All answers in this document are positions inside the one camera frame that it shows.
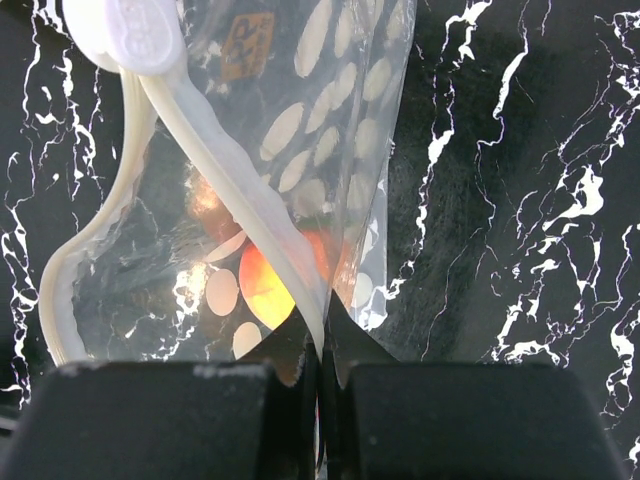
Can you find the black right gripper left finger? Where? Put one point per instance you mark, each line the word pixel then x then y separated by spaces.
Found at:
pixel 253 418

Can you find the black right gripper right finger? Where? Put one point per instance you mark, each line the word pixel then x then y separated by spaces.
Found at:
pixel 387 419

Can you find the peach fruit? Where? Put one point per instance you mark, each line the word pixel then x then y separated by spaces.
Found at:
pixel 262 289

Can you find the clear dotted zip top bag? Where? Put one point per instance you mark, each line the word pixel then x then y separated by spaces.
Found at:
pixel 244 122

